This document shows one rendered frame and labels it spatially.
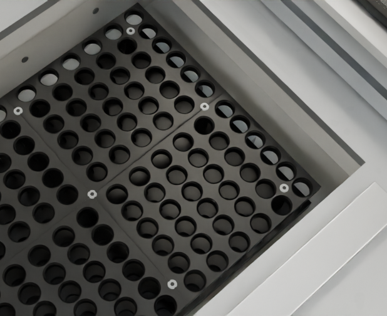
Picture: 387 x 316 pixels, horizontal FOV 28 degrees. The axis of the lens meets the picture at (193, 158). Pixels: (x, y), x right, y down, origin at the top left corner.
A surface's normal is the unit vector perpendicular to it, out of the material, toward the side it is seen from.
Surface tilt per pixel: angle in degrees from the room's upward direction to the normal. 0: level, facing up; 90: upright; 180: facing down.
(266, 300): 0
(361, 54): 90
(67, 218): 0
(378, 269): 0
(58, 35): 90
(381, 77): 90
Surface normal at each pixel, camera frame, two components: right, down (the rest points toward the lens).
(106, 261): 0.07, -0.40
